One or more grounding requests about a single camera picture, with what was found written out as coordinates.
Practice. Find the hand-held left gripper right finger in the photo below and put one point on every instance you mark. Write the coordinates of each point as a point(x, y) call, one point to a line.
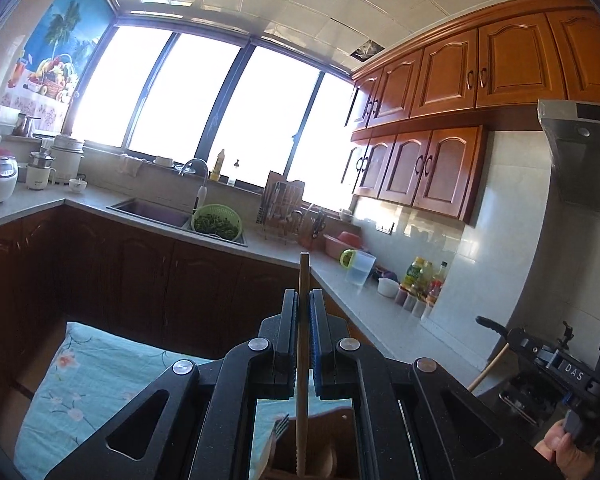
point(316, 355)

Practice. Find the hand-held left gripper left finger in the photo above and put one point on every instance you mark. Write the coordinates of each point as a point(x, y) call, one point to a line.
point(287, 345)

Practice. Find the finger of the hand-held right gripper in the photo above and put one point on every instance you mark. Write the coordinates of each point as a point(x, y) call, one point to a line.
point(520, 344)

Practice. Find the wooden chopstick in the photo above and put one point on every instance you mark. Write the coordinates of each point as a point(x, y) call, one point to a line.
point(303, 285)
point(487, 369)

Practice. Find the wooden utensil holder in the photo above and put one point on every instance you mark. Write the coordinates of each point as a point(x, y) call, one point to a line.
point(327, 440)

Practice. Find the person's right hand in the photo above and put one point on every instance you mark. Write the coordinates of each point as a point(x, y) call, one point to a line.
point(560, 447)

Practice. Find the metal fork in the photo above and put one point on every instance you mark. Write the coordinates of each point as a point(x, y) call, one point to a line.
point(280, 426)

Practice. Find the white ceramic bowl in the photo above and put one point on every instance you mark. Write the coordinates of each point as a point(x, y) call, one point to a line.
point(387, 287)

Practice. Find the red capped sauce bottle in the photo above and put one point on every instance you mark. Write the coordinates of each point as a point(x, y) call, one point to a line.
point(434, 292)

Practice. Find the small spice jar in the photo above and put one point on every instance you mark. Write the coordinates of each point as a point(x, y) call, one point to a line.
point(402, 297)
point(411, 303)

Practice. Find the yellow cooking oil bottle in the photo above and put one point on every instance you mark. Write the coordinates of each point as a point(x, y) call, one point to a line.
point(414, 272)
point(435, 275)

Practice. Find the pink basin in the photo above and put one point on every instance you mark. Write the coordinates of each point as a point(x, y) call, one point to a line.
point(342, 245)

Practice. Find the scissors and knife holder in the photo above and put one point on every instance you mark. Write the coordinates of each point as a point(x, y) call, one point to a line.
point(314, 230)

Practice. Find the green colander with greens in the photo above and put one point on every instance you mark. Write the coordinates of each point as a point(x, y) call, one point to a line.
point(217, 222)

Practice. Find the white bowl on sill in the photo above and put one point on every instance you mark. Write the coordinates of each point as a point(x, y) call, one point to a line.
point(346, 215)

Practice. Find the wooden cutting board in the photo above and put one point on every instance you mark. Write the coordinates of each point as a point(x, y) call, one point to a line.
point(285, 187)

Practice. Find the dark wooden base cabinets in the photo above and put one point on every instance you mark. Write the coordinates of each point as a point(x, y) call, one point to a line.
point(130, 280)

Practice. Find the curved steel faucet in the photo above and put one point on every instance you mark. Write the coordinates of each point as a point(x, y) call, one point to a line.
point(201, 192)

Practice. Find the blue floral cloth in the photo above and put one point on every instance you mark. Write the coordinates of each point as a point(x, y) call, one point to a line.
point(105, 385)

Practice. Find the yellow dish soap bottle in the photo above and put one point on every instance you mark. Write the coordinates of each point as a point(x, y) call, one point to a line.
point(218, 167)

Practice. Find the steel kitchen sink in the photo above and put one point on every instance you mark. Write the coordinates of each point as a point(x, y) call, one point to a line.
point(150, 210)

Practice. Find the steel range hood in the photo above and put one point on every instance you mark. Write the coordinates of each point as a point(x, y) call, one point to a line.
point(585, 160)

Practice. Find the white dish on sill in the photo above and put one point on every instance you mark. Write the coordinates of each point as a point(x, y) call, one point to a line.
point(164, 161)

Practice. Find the white dish rag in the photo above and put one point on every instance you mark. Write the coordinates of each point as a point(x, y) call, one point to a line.
point(130, 163)

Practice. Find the small white bowl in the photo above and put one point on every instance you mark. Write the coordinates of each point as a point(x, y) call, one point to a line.
point(78, 186)

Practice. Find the large kitchen window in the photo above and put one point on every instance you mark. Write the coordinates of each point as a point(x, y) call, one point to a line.
point(190, 100)

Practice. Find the large white electric pot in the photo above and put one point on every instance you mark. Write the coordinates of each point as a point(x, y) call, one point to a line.
point(67, 155)

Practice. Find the small white electric cooker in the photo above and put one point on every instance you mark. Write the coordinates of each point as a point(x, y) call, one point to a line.
point(41, 172)

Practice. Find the small metal pot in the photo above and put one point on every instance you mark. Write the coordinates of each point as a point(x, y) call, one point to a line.
point(26, 126)

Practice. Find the paper towel roll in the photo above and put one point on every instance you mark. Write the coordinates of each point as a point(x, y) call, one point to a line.
point(6, 119)

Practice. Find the wooden wall cabinet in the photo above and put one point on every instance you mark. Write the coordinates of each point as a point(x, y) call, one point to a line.
point(430, 170)
point(505, 65)

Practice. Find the fruit and palm wall poster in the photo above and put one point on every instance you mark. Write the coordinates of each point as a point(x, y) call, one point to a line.
point(65, 35)

